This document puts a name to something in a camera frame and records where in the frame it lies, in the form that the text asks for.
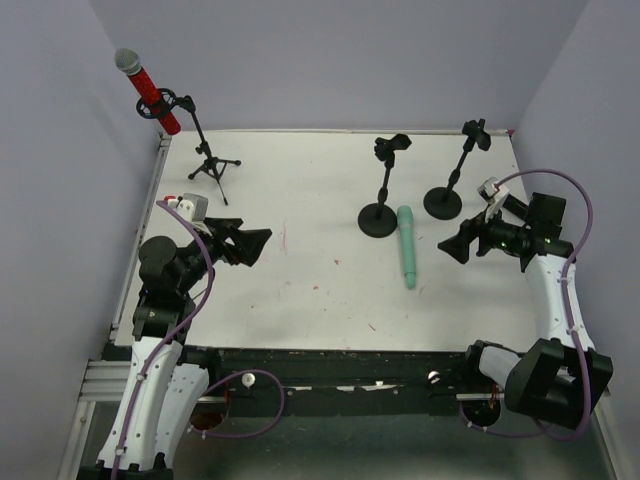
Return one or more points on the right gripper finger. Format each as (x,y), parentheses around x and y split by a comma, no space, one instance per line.
(457,246)
(473,226)

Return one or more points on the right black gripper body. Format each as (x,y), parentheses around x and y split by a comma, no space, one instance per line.
(483,237)

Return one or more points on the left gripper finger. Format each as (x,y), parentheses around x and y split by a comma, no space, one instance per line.
(224,227)
(249,244)

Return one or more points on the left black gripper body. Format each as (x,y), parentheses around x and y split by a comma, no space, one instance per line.
(223,242)

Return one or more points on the teal toy microphone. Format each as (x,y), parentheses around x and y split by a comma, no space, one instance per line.
(405,224)

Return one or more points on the black round-base clip stand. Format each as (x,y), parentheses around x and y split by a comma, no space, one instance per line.
(378,220)

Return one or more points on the black tripod shock-mount stand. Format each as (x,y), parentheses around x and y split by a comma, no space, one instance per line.
(212,166)

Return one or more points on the red microphone silver head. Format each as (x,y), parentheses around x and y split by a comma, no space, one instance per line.
(147,90)

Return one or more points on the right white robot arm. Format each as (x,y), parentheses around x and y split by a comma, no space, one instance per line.
(561,377)

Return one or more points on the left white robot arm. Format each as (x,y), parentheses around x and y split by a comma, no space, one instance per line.
(162,388)

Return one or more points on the black round-base far stand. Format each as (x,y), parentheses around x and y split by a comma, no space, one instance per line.
(444,203)

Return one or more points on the black glitter microphone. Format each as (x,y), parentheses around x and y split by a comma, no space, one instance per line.
(515,207)

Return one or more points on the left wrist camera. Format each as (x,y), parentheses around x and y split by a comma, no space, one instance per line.
(189,206)

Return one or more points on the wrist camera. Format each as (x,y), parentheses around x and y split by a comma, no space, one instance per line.
(494,195)
(189,206)

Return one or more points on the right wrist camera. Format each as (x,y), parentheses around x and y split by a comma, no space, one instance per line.
(494,195)

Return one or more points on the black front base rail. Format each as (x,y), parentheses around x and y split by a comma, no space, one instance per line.
(333,383)

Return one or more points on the aluminium extrusion frame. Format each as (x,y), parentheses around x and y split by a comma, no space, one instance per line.
(104,380)

